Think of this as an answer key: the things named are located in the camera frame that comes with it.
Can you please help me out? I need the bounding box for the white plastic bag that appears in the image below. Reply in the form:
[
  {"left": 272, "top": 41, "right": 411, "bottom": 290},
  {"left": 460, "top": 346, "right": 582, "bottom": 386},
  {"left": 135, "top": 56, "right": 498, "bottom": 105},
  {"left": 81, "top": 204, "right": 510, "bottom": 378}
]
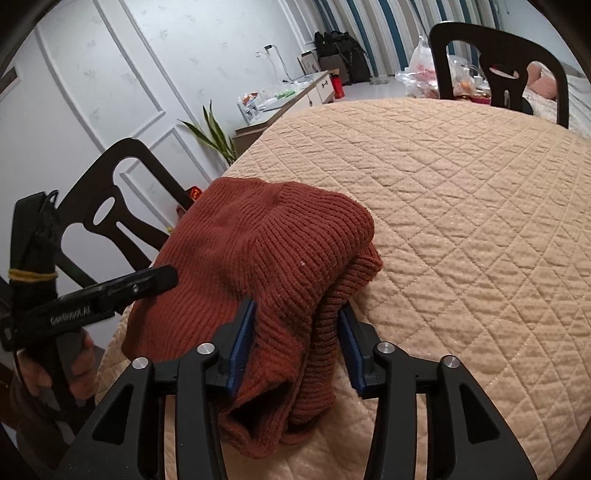
[{"left": 410, "top": 36, "right": 437, "bottom": 78}]

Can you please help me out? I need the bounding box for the clear plastic bag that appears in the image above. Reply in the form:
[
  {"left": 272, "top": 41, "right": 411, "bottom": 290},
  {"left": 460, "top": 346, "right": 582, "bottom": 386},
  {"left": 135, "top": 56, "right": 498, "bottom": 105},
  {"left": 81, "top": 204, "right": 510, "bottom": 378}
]
[{"left": 394, "top": 69, "right": 437, "bottom": 99}]

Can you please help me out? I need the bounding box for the dark wooden chair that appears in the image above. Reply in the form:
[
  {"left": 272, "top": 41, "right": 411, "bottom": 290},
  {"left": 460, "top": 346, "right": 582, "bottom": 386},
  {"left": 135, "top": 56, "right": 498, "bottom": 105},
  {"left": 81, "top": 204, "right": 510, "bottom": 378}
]
[
  {"left": 9, "top": 137, "right": 195, "bottom": 435},
  {"left": 429, "top": 22, "right": 570, "bottom": 129}
]

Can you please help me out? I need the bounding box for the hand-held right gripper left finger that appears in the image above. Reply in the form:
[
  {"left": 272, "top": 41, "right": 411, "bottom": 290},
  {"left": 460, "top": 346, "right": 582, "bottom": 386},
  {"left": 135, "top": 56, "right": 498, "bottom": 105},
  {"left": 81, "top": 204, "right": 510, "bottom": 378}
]
[{"left": 53, "top": 298, "right": 258, "bottom": 480}]

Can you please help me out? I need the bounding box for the striped curtain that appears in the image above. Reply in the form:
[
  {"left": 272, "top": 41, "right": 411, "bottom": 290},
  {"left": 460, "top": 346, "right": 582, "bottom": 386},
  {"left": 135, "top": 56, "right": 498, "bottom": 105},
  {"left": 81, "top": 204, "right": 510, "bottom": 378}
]
[{"left": 281, "top": 0, "right": 509, "bottom": 78}]

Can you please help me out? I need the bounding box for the colourful printed box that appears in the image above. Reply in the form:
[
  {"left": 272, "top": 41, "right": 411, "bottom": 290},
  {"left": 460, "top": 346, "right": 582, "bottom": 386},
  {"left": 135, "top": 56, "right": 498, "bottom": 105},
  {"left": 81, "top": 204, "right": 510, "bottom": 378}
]
[{"left": 238, "top": 91, "right": 262, "bottom": 123}]

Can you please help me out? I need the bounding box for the white low cabinet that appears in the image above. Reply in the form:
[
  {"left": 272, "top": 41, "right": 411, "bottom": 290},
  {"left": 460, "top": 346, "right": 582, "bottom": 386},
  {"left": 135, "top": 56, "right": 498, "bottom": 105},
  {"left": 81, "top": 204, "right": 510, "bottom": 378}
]
[{"left": 232, "top": 71, "right": 336, "bottom": 160}]

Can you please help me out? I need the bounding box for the bed with pale cover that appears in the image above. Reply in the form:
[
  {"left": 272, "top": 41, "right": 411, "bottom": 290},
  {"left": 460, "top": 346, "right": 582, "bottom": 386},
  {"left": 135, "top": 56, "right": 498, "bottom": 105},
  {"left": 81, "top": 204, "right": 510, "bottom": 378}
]
[{"left": 522, "top": 65, "right": 591, "bottom": 139}]

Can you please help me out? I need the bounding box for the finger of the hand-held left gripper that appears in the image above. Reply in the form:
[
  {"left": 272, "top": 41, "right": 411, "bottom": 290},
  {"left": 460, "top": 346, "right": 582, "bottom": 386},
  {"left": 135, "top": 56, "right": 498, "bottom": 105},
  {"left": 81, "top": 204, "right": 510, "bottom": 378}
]
[{"left": 90, "top": 265, "right": 179, "bottom": 308}]

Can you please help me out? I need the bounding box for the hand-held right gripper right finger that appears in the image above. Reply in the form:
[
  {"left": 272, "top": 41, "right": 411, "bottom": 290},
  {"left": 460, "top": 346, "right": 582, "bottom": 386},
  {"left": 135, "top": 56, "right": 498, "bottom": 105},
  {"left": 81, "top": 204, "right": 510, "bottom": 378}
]
[{"left": 336, "top": 305, "right": 539, "bottom": 480}]

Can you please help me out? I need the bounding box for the rust red knit sweater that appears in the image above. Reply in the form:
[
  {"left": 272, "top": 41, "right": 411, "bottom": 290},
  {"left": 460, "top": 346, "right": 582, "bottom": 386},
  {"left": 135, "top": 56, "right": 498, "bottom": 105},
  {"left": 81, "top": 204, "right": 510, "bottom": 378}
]
[{"left": 121, "top": 178, "right": 384, "bottom": 460}]

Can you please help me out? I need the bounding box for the black backpack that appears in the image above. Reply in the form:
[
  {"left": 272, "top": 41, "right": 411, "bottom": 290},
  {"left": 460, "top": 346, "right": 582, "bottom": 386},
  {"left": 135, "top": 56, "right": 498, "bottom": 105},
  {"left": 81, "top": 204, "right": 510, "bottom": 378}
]
[
  {"left": 330, "top": 31, "right": 372, "bottom": 85},
  {"left": 314, "top": 31, "right": 342, "bottom": 58}
]

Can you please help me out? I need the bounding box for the beige quilted table cover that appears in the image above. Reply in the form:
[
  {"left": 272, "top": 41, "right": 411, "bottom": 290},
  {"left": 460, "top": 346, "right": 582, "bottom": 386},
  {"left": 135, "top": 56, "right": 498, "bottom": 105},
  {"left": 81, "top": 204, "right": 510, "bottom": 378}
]
[{"left": 95, "top": 97, "right": 591, "bottom": 480}]

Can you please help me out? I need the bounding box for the person's left hand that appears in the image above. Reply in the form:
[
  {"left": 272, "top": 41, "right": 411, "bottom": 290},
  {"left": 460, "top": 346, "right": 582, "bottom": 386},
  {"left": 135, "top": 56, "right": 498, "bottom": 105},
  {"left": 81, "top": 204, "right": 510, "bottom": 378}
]
[{"left": 18, "top": 330, "right": 97, "bottom": 402}]

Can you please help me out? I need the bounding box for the pink pillow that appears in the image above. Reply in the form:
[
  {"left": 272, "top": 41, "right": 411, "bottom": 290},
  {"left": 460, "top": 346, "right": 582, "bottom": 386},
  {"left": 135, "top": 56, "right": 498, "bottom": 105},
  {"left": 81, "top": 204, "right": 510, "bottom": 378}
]
[{"left": 526, "top": 62, "right": 558, "bottom": 97}]

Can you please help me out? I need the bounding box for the person's left forearm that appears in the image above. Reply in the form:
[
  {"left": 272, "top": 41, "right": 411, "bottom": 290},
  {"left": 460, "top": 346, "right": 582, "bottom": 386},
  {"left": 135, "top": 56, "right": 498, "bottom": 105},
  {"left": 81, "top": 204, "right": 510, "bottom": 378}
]
[{"left": 0, "top": 378, "right": 100, "bottom": 480}]

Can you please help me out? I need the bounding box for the green potted plant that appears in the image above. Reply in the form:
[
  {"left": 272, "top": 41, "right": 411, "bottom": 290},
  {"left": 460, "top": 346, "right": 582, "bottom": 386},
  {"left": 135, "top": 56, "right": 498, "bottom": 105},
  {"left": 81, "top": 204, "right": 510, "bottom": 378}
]
[{"left": 179, "top": 100, "right": 237, "bottom": 164}]

